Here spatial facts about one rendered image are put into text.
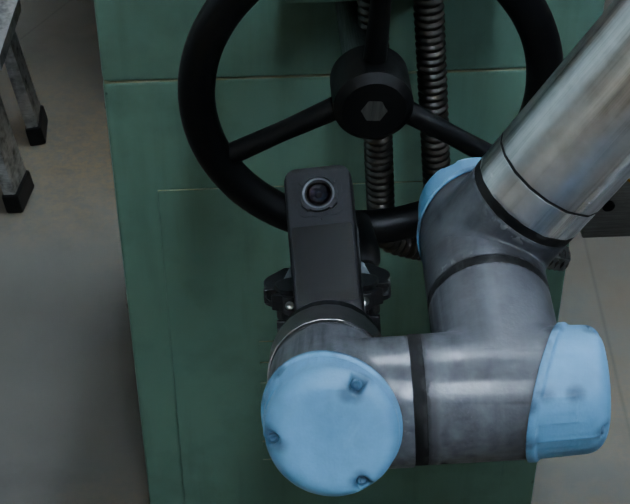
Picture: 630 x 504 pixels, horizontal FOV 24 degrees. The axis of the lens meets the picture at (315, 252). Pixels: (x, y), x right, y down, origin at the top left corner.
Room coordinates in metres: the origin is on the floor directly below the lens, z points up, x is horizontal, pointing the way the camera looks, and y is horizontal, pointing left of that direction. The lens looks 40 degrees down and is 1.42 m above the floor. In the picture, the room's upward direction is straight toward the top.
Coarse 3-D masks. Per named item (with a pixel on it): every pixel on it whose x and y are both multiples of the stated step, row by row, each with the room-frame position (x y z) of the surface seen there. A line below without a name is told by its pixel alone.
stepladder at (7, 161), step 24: (0, 0) 1.97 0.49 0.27; (0, 24) 1.90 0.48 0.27; (0, 48) 1.83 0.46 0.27; (24, 72) 1.99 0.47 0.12; (0, 96) 1.84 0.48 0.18; (24, 96) 1.96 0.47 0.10; (0, 120) 1.81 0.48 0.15; (24, 120) 1.96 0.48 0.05; (0, 144) 1.79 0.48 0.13; (0, 168) 1.78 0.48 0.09; (24, 168) 1.84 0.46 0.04; (24, 192) 1.80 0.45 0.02
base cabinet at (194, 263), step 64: (128, 128) 1.08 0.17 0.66; (256, 128) 1.08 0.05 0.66; (320, 128) 1.09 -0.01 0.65; (128, 192) 1.08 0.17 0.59; (192, 192) 1.08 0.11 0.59; (128, 256) 1.07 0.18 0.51; (192, 256) 1.08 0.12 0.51; (256, 256) 1.08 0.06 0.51; (384, 256) 1.09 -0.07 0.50; (192, 320) 1.08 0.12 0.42; (256, 320) 1.08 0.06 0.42; (384, 320) 1.09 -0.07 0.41; (192, 384) 1.08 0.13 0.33; (256, 384) 1.08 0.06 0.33; (192, 448) 1.08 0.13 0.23; (256, 448) 1.08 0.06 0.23
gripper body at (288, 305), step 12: (372, 276) 0.76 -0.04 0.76; (276, 288) 0.75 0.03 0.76; (288, 288) 0.74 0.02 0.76; (372, 288) 0.74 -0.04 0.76; (276, 300) 0.74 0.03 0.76; (288, 300) 0.73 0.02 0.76; (324, 300) 0.69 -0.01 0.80; (372, 300) 0.73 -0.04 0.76; (288, 312) 0.73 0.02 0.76; (360, 312) 0.68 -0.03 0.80; (372, 312) 0.73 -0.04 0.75
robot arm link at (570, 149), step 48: (624, 0) 0.71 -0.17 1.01; (576, 48) 0.72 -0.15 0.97; (624, 48) 0.69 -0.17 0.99; (576, 96) 0.69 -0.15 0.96; (624, 96) 0.68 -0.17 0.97; (528, 144) 0.69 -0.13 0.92; (576, 144) 0.68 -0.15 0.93; (624, 144) 0.67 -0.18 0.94; (432, 192) 0.74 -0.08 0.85; (480, 192) 0.69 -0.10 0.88; (528, 192) 0.68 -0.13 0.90; (576, 192) 0.67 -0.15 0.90; (432, 240) 0.70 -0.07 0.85; (480, 240) 0.67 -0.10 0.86; (528, 240) 0.67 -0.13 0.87; (432, 288) 0.66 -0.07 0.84
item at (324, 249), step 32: (288, 192) 0.77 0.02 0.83; (320, 192) 0.76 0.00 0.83; (352, 192) 0.77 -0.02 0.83; (288, 224) 0.75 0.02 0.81; (320, 224) 0.75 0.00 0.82; (352, 224) 0.75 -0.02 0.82; (320, 256) 0.73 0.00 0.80; (352, 256) 0.73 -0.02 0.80; (320, 288) 0.71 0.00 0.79; (352, 288) 0.71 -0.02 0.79
